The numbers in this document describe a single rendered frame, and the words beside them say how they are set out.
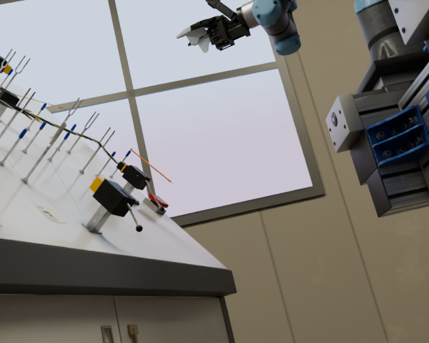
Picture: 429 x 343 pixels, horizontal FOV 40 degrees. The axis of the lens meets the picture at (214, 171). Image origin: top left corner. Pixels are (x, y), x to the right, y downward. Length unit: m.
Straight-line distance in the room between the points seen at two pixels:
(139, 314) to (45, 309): 0.30
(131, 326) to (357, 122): 0.64
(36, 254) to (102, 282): 0.17
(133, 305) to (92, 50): 2.03
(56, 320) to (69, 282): 0.07
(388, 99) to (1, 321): 0.90
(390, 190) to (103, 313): 0.63
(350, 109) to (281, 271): 1.49
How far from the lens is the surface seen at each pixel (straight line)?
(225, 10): 1.82
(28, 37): 3.20
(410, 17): 0.96
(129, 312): 1.21
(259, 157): 2.81
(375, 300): 2.78
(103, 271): 1.08
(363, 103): 1.34
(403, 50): 1.42
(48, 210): 1.14
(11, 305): 0.94
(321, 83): 3.04
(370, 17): 1.49
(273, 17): 1.58
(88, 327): 1.08
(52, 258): 0.97
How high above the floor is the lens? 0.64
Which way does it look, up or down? 17 degrees up
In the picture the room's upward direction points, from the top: 14 degrees counter-clockwise
